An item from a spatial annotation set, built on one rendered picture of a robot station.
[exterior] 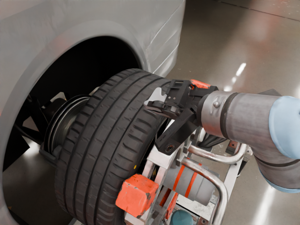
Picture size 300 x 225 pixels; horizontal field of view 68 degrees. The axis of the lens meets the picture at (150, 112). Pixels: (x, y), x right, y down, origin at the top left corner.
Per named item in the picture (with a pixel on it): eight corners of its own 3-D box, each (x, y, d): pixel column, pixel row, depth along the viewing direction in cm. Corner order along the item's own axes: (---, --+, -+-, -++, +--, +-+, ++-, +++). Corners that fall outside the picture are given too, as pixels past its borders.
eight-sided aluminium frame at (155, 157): (183, 151, 125) (199, 75, 85) (194, 156, 123) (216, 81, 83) (131, 246, 94) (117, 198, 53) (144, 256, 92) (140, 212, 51)
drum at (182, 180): (169, 160, 99) (172, 142, 88) (215, 183, 92) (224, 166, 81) (154, 186, 91) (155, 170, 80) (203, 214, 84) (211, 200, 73)
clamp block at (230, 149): (228, 143, 91) (231, 135, 87) (250, 152, 88) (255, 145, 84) (224, 152, 88) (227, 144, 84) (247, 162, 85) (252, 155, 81)
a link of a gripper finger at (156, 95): (152, 89, 61) (176, 92, 55) (143, 108, 61) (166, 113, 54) (144, 83, 59) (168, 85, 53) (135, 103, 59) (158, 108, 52)
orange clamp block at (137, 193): (137, 172, 64) (122, 180, 56) (161, 185, 61) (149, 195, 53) (129, 193, 65) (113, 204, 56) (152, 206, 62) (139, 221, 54)
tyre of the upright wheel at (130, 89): (16, 235, 65) (114, 195, 127) (77, 285, 57) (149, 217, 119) (110, 35, 68) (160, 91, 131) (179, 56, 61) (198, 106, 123)
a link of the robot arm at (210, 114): (235, 145, 44) (211, 127, 38) (213, 139, 47) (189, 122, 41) (250, 105, 45) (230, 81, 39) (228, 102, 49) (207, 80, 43)
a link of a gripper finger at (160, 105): (157, 105, 57) (182, 110, 51) (155, 111, 57) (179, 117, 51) (145, 97, 54) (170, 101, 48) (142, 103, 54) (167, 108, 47)
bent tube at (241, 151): (199, 119, 89) (204, 101, 81) (248, 139, 82) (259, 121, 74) (181, 152, 79) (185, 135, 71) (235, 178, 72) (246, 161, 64)
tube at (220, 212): (179, 157, 77) (182, 139, 69) (234, 183, 71) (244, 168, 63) (154, 201, 67) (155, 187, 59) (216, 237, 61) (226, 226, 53)
